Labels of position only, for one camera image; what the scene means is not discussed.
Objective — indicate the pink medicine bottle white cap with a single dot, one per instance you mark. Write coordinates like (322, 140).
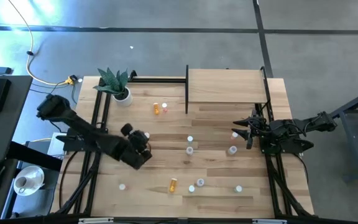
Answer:
(122, 187)
(234, 135)
(164, 105)

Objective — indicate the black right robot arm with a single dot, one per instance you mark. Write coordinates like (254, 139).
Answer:
(291, 127)

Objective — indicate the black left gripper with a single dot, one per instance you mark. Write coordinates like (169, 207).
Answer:
(138, 144)

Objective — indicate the white cup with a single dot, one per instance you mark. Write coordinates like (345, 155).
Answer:
(20, 183)

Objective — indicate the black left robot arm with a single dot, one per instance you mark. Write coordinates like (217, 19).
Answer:
(85, 130)

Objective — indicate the white saucer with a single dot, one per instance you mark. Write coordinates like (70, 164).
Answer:
(36, 177)

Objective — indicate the wooden shelf black metal frame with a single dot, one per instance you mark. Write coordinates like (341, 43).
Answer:
(225, 85)

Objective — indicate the white round plant pot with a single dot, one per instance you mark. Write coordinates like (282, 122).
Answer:
(126, 101)

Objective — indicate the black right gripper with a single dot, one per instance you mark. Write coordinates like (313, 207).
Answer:
(258, 129)

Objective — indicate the white frame bracket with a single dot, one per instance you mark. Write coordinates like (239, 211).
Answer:
(95, 220)
(269, 221)

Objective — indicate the white box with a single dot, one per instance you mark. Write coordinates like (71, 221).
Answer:
(54, 146)

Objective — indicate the black aluminium table frame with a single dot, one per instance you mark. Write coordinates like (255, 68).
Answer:
(157, 80)

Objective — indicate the yellow power plug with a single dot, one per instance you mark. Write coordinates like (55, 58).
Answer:
(70, 80)

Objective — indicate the green snake plant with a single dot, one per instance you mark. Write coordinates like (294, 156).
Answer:
(113, 81)

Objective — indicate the clear medicine bottle white cap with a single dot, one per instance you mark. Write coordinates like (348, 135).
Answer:
(200, 182)
(232, 150)
(189, 151)

